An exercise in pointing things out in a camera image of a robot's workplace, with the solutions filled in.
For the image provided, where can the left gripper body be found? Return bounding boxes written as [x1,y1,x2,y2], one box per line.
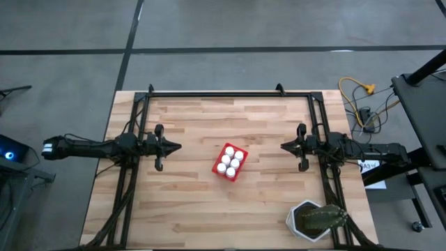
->
[155,123,167,172]

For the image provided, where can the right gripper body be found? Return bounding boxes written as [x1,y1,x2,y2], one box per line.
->
[296,123,310,173]

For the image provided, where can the red plastic basket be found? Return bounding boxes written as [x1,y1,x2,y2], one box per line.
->
[211,142,249,183]

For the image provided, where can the black power strip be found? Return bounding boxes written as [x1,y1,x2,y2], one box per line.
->
[359,107,376,133]

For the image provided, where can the white paper label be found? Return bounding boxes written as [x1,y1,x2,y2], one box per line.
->
[357,160,387,190]

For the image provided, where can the white hexagonal plant pot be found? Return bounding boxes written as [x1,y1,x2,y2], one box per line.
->
[285,199,332,243]

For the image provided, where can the green cactus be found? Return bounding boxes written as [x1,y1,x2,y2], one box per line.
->
[301,204,349,231]

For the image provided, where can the black stand legs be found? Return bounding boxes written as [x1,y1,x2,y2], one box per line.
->
[362,148,435,229]

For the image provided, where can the black cart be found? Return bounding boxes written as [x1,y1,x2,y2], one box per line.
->
[390,71,446,231]

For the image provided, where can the gray equipment stand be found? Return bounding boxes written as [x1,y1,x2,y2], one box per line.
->
[0,158,56,251]

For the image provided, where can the black diagonal pole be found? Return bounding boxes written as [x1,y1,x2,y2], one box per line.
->
[406,48,446,87]

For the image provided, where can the computer with blue light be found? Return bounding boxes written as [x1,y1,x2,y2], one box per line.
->
[0,134,31,164]

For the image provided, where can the black tripod leg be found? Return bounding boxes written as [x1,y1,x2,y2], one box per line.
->
[0,85,33,99]

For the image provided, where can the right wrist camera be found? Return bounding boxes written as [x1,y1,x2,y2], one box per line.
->
[308,135,320,154]

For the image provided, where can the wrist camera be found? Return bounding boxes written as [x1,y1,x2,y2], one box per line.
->
[144,133,157,156]
[308,135,320,154]

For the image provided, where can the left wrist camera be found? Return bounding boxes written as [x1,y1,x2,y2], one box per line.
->
[144,133,157,156]

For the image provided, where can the black metal table frame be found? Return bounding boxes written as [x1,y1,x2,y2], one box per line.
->
[82,83,379,251]

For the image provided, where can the yellow cable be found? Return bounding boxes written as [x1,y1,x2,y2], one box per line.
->
[339,77,378,130]

